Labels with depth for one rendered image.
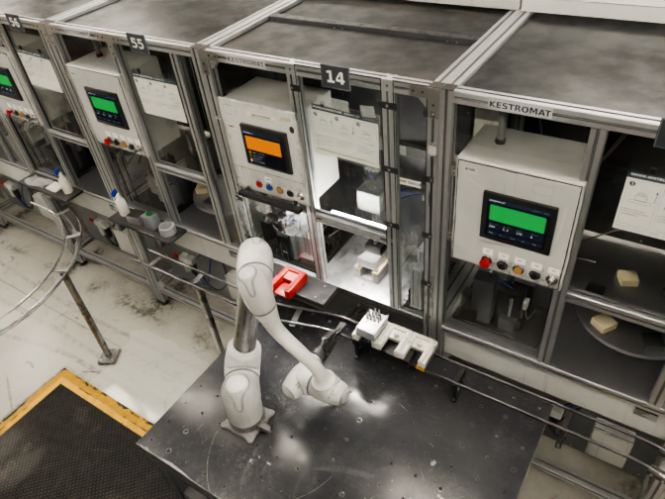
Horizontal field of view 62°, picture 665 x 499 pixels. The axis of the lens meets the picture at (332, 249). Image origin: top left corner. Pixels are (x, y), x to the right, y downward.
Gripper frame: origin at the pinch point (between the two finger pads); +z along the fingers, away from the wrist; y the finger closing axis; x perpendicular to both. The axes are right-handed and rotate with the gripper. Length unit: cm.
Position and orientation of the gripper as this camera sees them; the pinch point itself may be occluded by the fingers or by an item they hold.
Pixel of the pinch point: (339, 328)
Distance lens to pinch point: 259.9
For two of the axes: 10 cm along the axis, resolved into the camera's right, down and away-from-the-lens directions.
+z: 5.4, -5.8, 6.1
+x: -8.4, -2.9, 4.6
